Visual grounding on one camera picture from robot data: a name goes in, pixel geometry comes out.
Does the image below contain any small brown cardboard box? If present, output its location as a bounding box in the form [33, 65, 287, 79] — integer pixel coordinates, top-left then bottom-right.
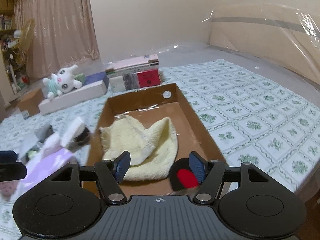
[17, 88, 44, 119]

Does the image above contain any black red round pad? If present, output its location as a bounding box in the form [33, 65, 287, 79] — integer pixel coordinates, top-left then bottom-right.
[168, 158, 200, 191]

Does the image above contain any stack of books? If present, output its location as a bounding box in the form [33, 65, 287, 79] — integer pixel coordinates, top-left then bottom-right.
[105, 54, 161, 93]

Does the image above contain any beige curtain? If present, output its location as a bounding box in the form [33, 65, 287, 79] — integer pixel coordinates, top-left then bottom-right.
[14, 0, 100, 80]

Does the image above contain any dark grey face mask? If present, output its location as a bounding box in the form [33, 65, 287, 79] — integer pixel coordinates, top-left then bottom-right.
[34, 124, 54, 143]

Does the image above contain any brown cardboard tray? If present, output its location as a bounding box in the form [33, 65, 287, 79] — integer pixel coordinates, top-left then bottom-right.
[87, 83, 224, 197]

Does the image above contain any white bunny plush toy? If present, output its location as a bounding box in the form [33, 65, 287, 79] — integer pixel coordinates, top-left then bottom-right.
[42, 64, 82, 100]

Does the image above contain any white blue flat box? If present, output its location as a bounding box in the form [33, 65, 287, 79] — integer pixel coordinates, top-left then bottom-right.
[39, 72, 109, 115]

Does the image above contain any white tissue sheet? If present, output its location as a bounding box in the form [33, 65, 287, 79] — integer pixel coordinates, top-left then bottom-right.
[60, 116, 85, 148]

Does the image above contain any purple tissue pack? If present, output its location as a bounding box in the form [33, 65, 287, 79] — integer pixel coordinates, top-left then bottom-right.
[1, 133, 76, 196]

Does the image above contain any cream yellow towel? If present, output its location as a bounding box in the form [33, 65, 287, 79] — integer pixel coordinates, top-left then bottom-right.
[99, 115, 178, 181]

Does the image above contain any large plastic wrapped cardboard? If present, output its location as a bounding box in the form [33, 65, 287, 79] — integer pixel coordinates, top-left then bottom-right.
[203, 3, 319, 84]

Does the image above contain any floral tablecloth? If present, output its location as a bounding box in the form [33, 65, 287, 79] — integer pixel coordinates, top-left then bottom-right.
[0, 58, 320, 240]

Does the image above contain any small green box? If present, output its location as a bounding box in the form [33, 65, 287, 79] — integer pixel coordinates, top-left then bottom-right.
[74, 73, 86, 84]

